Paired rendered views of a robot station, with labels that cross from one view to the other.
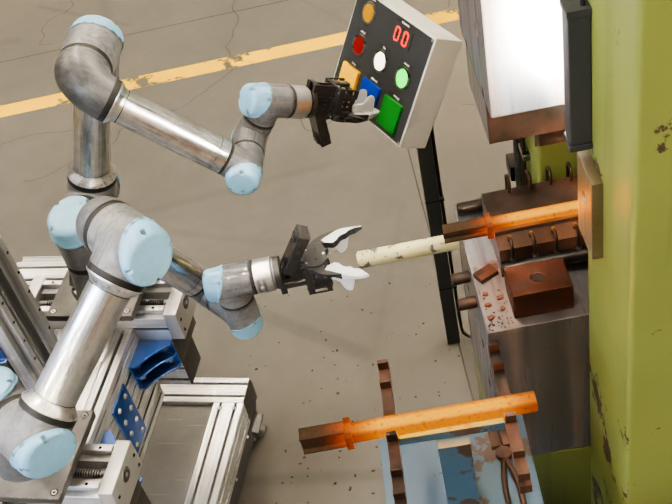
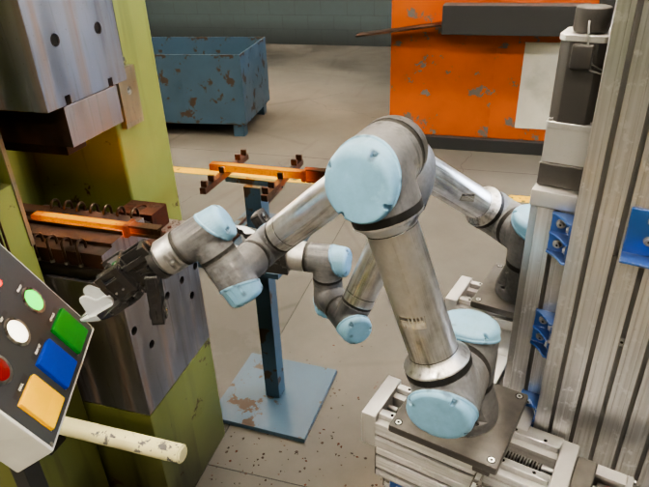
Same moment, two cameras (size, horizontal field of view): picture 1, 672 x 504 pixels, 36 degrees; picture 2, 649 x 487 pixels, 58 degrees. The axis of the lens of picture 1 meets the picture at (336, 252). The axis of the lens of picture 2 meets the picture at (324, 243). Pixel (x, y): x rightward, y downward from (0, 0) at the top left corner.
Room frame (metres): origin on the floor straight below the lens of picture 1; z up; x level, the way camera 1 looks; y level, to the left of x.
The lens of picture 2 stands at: (2.80, 0.53, 1.72)
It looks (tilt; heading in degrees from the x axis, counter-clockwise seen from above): 29 degrees down; 194
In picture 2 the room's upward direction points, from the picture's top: 2 degrees counter-clockwise
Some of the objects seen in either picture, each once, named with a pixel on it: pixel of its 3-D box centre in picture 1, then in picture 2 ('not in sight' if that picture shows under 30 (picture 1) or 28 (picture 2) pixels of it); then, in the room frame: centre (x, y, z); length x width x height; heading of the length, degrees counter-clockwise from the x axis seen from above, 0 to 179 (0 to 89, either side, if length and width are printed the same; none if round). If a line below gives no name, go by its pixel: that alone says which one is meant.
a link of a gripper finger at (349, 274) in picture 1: (348, 279); (243, 238); (1.52, -0.01, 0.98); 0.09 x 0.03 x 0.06; 50
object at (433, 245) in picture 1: (439, 244); (103, 435); (1.93, -0.27, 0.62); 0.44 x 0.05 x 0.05; 86
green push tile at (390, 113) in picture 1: (391, 114); (68, 331); (2.00, -0.21, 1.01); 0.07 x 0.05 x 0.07; 21
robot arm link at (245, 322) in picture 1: (237, 309); (330, 297); (1.61, 0.24, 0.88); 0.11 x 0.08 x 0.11; 35
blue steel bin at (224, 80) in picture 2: not in sight; (194, 84); (-2.32, -1.93, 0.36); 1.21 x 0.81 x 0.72; 92
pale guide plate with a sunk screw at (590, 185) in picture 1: (590, 205); (127, 97); (1.25, -0.44, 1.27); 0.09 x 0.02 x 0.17; 176
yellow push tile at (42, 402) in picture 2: (349, 80); (40, 403); (2.19, -0.14, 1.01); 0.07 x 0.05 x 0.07; 21
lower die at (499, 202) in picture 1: (588, 212); (61, 236); (1.56, -0.54, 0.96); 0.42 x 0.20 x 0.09; 86
